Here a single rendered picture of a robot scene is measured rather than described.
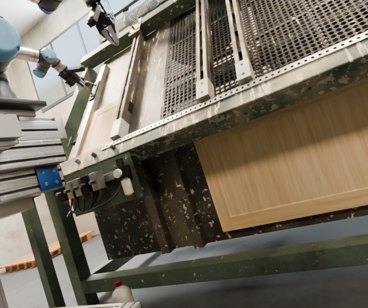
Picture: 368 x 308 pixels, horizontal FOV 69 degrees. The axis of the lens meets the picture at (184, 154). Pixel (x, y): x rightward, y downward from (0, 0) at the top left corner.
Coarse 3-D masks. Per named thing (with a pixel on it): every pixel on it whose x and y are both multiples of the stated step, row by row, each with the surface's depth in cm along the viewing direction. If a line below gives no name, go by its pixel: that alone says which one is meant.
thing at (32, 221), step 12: (24, 216) 151; (36, 216) 153; (36, 228) 151; (36, 240) 149; (36, 252) 149; (48, 252) 152; (36, 264) 150; (48, 264) 150; (48, 276) 148; (48, 288) 148; (60, 288) 152; (48, 300) 149; (60, 300) 150
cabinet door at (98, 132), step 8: (112, 104) 178; (96, 112) 185; (104, 112) 179; (112, 112) 173; (96, 120) 179; (104, 120) 173; (112, 120) 167; (88, 128) 179; (96, 128) 173; (104, 128) 168; (88, 136) 173; (96, 136) 168; (104, 136) 162; (88, 144) 167; (96, 144) 162; (104, 144) 157; (80, 152) 167
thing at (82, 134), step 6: (102, 66) 220; (102, 72) 213; (102, 78) 209; (102, 84) 207; (96, 96) 197; (90, 102) 194; (96, 102) 195; (90, 108) 189; (96, 108) 193; (90, 114) 186; (84, 120) 183; (84, 126) 178; (84, 132) 176; (78, 138) 174; (84, 138) 174; (78, 144) 170; (78, 150) 167; (72, 156) 165
